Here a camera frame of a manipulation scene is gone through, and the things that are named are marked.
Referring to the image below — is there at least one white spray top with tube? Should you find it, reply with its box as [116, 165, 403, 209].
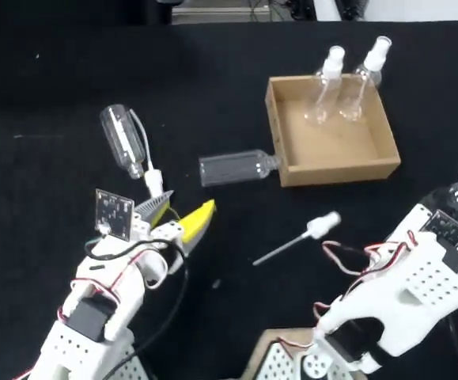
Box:
[252, 211, 343, 267]
[127, 108, 165, 198]

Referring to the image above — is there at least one cardboard box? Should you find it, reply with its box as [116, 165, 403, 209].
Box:
[265, 73, 402, 188]

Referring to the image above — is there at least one clear plastic bottle without top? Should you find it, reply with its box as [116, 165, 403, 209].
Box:
[198, 148, 280, 188]
[99, 103, 147, 181]

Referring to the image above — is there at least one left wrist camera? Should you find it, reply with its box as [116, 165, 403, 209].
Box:
[95, 188, 136, 241]

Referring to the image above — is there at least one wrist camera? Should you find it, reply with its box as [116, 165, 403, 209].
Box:
[95, 188, 136, 241]
[421, 209, 458, 251]

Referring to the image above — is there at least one black cable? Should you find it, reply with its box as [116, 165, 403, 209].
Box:
[84, 236, 191, 380]

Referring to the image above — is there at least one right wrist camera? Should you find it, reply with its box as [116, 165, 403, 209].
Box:
[421, 209, 458, 251]

